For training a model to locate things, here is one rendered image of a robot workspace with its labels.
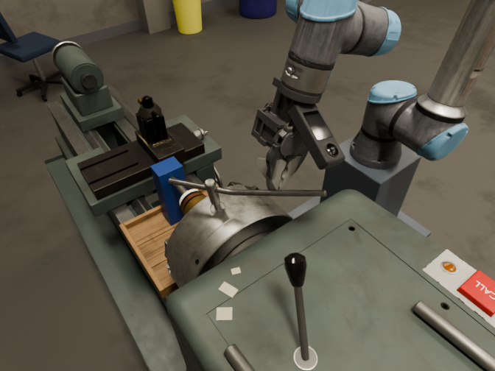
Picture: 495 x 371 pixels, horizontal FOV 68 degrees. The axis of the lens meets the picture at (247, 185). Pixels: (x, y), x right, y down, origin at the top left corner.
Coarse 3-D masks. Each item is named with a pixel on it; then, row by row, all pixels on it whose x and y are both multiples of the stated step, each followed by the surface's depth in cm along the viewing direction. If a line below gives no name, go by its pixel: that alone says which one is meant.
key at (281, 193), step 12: (180, 180) 78; (216, 192) 75; (228, 192) 74; (240, 192) 73; (252, 192) 71; (264, 192) 70; (276, 192) 69; (288, 192) 68; (300, 192) 67; (312, 192) 65; (324, 192) 64
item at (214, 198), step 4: (208, 180) 74; (212, 180) 74; (208, 184) 74; (212, 184) 74; (208, 188) 74; (212, 188) 74; (208, 192) 75; (212, 192) 75; (208, 196) 77; (212, 196) 76; (216, 196) 76; (212, 200) 77; (216, 200) 77; (216, 204) 78; (216, 208) 80; (220, 208) 80
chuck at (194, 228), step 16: (192, 208) 82; (208, 208) 81; (240, 208) 80; (192, 224) 80; (208, 224) 78; (176, 240) 82; (192, 240) 79; (176, 256) 81; (192, 256) 78; (176, 272) 82
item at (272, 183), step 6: (258, 162) 70; (264, 162) 69; (276, 162) 64; (282, 162) 66; (264, 168) 69; (276, 168) 66; (282, 168) 67; (264, 174) 69; (276, 174) 67; (270, 180) 67; (276, 180) 68; (270, 186) 69; (276, 186) 69
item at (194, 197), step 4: (192, 192) 101; (196, 192) 101; (200, 192) 102; (188, 196) 100; (192, 196) 100; (196, 196) 100; (200, 196) 99; (204, 196) 100; (184, 200) 100; (188, 200) 99; (192, 200) 98; (196, 200) 98; (200, 200) 98; (180, 204) 101; (184, 204) 100; (188, 204) 98; (192, 204) 98; (196, 204) 97; (184, 208) 99; (188, 208) 98; (184, 212) 99
